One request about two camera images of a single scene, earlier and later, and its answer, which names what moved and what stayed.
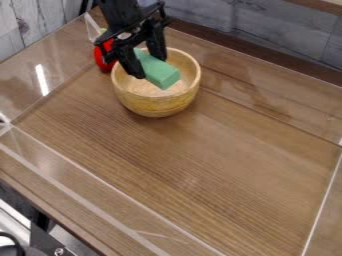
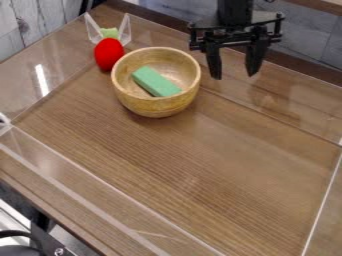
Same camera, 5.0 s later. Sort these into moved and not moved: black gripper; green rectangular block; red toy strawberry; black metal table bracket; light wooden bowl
Moved: black gripper; green rectangular block
Not moved: black metal table bracket; red toy strawberry; light wooden bowl
